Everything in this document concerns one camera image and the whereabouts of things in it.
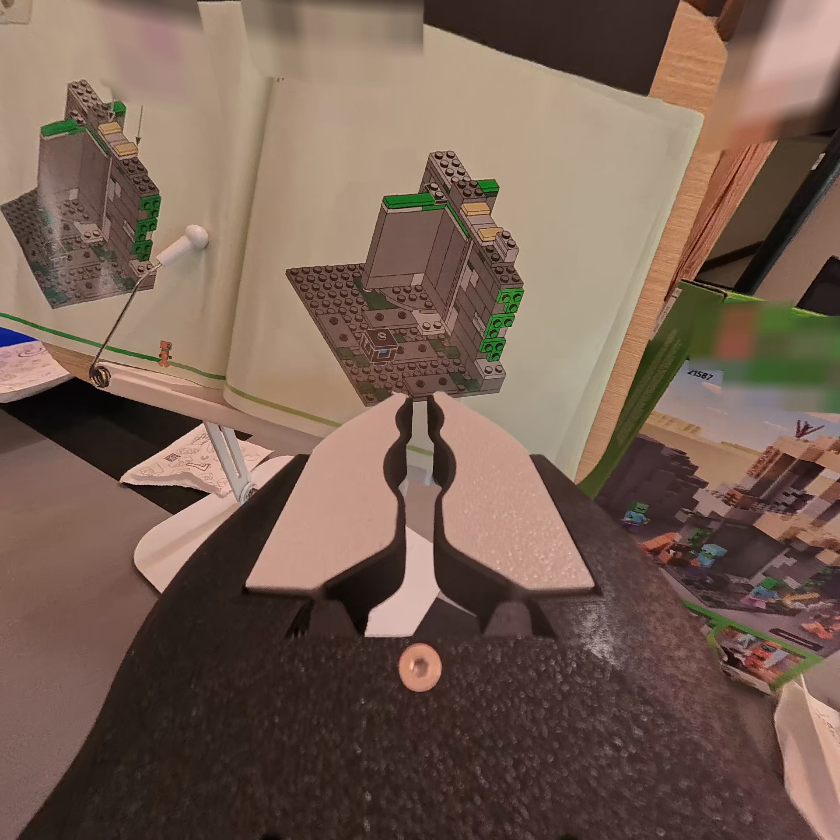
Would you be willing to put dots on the grey desk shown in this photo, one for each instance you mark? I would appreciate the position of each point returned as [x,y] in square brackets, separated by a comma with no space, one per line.
[65,590]

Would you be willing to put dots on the large white paper bag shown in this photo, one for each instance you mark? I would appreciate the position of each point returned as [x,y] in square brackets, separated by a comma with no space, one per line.
[814,754]

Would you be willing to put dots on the crumpled white paper bag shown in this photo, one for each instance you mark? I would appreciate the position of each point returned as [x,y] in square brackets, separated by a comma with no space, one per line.
[29,374]

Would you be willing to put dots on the open instruction booklet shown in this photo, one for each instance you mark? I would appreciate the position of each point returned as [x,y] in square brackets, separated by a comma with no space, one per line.
[577,197]

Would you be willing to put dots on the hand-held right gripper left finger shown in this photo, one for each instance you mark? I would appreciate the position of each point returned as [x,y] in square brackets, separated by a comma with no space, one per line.
[328,512]

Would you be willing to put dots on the white wooden book stand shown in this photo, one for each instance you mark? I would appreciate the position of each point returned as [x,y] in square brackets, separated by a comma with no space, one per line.
[630,295]

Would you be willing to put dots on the small printed paper bag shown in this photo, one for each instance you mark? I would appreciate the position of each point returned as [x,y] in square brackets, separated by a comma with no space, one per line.
[177,463]

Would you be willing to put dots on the green toy box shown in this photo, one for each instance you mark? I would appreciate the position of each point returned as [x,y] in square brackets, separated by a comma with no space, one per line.
[722,525]

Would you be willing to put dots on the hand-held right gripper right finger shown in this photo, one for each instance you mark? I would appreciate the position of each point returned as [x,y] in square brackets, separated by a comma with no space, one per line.
[512,518]

